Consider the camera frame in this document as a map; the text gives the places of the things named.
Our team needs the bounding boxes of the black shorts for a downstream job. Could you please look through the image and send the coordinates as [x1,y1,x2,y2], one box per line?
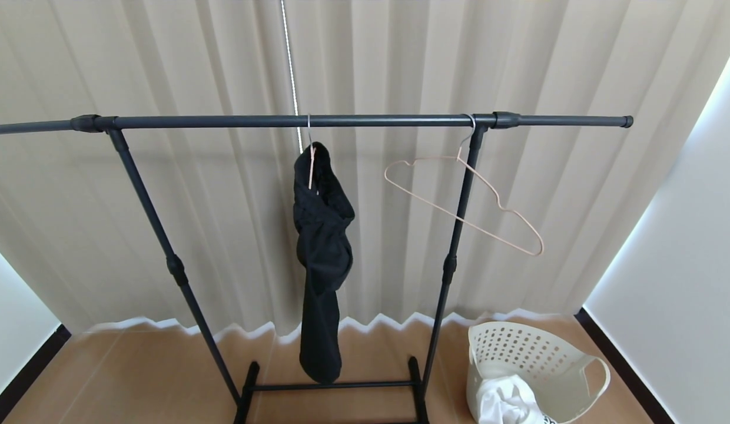
[293,141,356,385]

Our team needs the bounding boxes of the pink clothes hanger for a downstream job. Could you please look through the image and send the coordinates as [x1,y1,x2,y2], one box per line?
[384,114,545,257]
[306,114,318,192]

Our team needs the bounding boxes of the white printed garment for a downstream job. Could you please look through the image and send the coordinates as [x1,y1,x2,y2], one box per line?
[477,374,558,424]

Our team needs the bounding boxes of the black clothes rack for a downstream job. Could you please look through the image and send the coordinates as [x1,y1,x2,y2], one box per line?
[0,111,635,424]

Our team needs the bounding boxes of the white laundry basket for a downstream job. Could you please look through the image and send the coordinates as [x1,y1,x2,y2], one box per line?
[466,321,612,424]

